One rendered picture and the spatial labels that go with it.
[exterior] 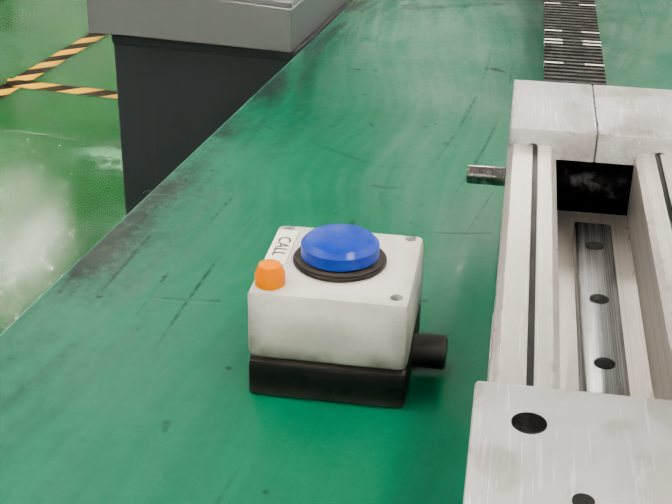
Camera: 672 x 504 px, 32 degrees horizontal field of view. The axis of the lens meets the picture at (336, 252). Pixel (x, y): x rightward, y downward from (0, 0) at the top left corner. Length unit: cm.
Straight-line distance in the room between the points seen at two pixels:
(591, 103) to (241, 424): 30
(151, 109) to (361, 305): 70
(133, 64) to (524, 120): 60
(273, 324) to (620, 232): 22
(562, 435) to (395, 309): 21
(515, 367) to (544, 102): 29
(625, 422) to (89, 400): 31
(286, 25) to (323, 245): 57
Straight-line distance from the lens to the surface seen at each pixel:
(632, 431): 37
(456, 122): 96
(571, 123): 70
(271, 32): 114
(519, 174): 65
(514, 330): 49
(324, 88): 103
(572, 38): 109
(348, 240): 59
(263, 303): 57
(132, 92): 123
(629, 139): 69
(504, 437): 36
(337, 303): 56
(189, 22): 116
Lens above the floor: 111
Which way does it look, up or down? 27 degrees down
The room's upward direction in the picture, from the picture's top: 1 degrees clockwise
